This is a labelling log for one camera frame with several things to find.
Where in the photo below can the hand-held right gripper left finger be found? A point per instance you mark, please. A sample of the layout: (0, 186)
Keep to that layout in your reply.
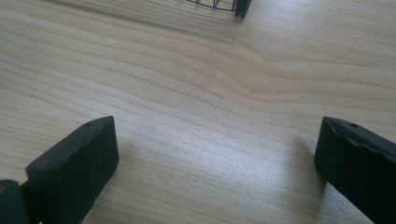
(74, 168)

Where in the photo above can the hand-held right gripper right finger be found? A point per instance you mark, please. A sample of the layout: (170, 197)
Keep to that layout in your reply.
(358, 165)

